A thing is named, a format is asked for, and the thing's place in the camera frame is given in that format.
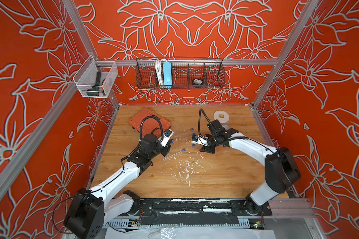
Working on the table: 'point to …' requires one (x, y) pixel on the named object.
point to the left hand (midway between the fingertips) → (170, 138)
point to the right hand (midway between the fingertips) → (199, 144)
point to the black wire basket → (211, 71)
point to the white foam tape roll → (222, 116)
